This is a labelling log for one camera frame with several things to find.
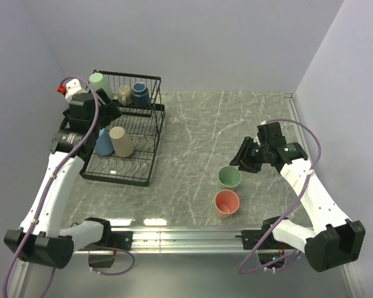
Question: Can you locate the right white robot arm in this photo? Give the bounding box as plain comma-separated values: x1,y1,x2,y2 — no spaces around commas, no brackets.
230,119,366,274

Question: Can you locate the small green plastic cup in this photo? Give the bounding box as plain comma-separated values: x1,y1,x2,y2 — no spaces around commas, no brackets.
89,72,114,100

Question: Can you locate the pink plastic cup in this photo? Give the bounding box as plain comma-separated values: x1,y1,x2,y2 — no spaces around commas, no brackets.
214,189,240,220

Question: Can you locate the blue plastic cup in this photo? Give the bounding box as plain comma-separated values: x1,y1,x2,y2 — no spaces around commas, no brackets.
94,129,114,156

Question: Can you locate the beige plastic cup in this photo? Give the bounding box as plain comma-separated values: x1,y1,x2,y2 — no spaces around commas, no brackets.
109,127,134,158

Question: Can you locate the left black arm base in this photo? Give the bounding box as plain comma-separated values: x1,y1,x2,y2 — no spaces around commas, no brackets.
109,231,133,251

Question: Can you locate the black wire dish rack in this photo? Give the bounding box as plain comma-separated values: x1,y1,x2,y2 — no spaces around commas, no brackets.
80,70,165,187

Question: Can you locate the aluminium mounting rail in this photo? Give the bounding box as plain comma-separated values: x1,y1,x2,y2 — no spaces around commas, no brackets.
73,228,351,254

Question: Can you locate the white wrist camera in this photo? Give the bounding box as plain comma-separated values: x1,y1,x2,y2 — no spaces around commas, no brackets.
57,79,87,102
254,124,266,146

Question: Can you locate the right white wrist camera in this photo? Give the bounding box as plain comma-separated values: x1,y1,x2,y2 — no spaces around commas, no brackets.
254,124,266,146

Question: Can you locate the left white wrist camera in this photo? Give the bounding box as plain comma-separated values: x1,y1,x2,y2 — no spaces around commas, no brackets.
57,79,87,102

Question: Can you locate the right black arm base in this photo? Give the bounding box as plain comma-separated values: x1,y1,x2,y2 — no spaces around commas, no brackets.
241,230,271,250

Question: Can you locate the olive ceramic mug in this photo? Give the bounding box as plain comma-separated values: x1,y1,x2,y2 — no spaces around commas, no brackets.
117,85,133,106

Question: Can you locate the dark blue glazed mug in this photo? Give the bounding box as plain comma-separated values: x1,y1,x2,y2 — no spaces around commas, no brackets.
132,82,150,106

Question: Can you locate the large green plastic cup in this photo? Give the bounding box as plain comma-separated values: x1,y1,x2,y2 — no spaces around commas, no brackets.
217,166,241,191

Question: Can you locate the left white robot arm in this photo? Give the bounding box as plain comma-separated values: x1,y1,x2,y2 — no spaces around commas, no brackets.
4,88,121,269

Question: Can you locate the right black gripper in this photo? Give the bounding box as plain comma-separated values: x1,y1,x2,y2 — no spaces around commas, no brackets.
229,136,269,174

